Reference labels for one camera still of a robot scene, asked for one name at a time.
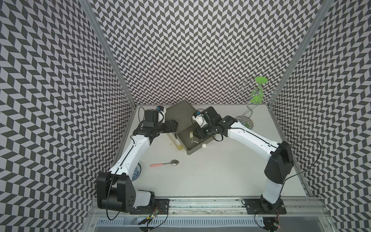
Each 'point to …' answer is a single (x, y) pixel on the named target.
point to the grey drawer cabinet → (181, 113)
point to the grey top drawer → (190, 142)
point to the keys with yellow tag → (191, 136)
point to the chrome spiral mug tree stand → (254, 95)
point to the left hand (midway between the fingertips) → (170, 125)
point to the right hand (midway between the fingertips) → (197, 134)
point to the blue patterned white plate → (136, 172)
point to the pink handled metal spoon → (174, 162)
